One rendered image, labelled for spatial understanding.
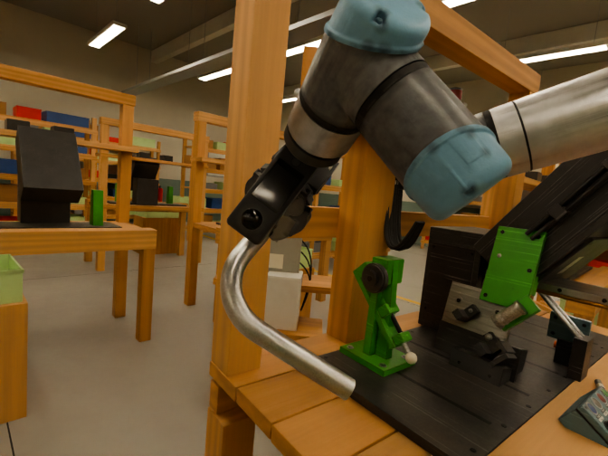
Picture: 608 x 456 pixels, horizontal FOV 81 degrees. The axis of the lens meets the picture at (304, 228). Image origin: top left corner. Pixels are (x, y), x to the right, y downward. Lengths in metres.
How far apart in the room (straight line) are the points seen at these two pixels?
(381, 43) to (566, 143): 0.21
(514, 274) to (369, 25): 0.88
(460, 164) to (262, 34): 0.64
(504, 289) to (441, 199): 0.81
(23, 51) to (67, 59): 0.82
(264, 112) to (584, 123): 0.59
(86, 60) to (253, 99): 10.04
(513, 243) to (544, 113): 0.71
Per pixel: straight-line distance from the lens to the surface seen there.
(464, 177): 0.28
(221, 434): 0.99
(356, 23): 0.30
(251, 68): 0.82
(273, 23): 0.88
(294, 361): 0.50
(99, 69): 10.82
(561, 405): 1.06
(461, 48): 1.47
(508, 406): 0.97
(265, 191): 0.40
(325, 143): 0.37
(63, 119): 7.32
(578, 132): 0.42
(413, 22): 0.31
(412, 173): 0.29
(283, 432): 0.75
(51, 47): 10.68
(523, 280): 1.07
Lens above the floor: 1.32
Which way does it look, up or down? 6 degrees down
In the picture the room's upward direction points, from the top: 5 degrees clockwise
